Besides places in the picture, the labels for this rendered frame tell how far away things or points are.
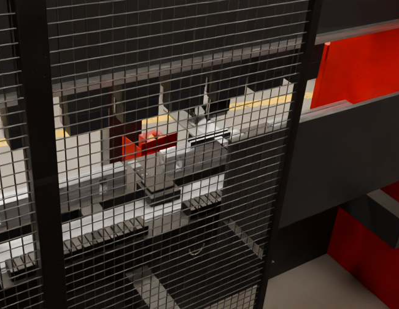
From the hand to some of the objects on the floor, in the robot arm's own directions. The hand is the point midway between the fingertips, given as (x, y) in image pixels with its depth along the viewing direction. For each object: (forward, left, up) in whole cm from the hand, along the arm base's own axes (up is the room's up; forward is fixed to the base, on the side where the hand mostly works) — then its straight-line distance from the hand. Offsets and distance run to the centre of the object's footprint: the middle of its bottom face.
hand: (201, 118), depth 245 cm
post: (+98, -84, -102) cm, 164 cm away
